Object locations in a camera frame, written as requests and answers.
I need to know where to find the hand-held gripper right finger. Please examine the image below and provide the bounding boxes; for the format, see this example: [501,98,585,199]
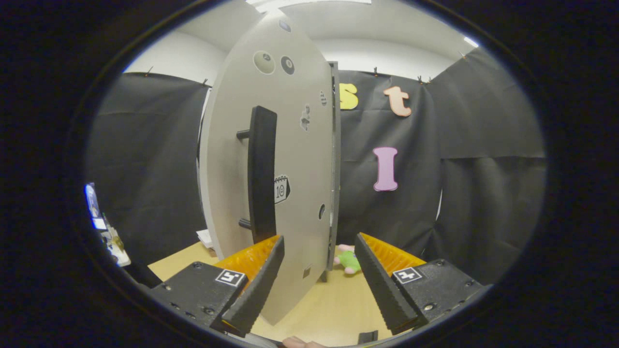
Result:
[354,232,494,335]

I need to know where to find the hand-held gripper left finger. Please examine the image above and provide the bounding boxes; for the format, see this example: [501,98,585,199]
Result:
[147,234,285,338]

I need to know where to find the black door handle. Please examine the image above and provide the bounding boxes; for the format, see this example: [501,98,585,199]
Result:
[236,105,279,245]

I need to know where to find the grey shoe cabinet door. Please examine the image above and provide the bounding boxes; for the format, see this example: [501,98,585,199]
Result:
[199,14,339,325]

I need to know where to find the grey shoe cabinet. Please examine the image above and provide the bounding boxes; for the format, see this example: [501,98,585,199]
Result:
[319,60,342,283]

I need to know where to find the green plush toy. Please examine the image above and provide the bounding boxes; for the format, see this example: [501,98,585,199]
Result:
[334,244,362,275]

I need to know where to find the white cluttered desk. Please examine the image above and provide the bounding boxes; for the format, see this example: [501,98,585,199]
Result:
[101,225,132,267]

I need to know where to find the black backdrop cloth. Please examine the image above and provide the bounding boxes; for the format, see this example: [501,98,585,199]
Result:
[86,48,547,286]

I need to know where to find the blue lit screen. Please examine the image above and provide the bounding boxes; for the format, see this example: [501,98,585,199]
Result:
[85,183,108,230]

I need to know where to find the large ceiling light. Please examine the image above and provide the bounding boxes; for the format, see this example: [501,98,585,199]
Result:
[247,0,373,14]

